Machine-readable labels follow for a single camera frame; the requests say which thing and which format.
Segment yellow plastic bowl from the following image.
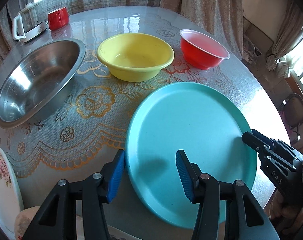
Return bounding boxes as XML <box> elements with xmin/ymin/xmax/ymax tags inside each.
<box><xmin>97</xmin><ymin>33</ymin><xmax>174</xmax><ymax>82</ymax></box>

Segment red ceramic mug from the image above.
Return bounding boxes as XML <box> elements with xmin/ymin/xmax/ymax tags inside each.
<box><xmin>47</xmin><ymin>7</ymin><xmax>69</xmax><ymax>31</ymax></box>

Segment white rose-pattern plate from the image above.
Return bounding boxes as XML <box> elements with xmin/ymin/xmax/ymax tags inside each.
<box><xmin>0</xmin><ymin>148</ymin><xmax>24</xmax><ymax>239</ymax></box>

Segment teal round plate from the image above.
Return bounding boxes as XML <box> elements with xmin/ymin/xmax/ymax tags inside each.
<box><xmin>126</xmin><ymin>82</ymin><xmax>257</xmax><ymax>229</ymax></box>

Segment beige curtain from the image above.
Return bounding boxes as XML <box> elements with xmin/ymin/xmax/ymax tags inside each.
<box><xmin>160</xmin><ymin>0</ymin><xmax>243</xmax><ymax>60</ymax></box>

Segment person's right hand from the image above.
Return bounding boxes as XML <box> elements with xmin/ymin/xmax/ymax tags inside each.
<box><xmin>269</xmin><ymin>190</ymin><xmax>303</xmax><ymax>235</ymax></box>

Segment red disposable bowl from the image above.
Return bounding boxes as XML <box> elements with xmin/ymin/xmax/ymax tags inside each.
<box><xmin>180</xmin><ymin>29</ymin><xmax>230</xmax><ymax>70</ymax></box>

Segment wooden chair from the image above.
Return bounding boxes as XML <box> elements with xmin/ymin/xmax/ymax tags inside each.
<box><xmin>277</xmin><ymin>93</ymin><xmax>303</xmax><ymax>141</ymax></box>

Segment white plate red characters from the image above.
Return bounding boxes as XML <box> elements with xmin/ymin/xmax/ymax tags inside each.
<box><xmin>14</xmin><ymin>206</ymin><xmax>139</xmax><ymax>240</ymax></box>

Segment white glass electric kettle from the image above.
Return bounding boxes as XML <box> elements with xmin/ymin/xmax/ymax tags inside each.
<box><xmin>12</xmin><ymin>3</ymin><xmax>47</xmax><ymax>43</ymax></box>

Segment stainless steel basin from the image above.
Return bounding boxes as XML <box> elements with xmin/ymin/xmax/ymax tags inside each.
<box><xmin>0</xmin><ymin>38</ymin><xmax>86</xmax><ymax>129</ymax></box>

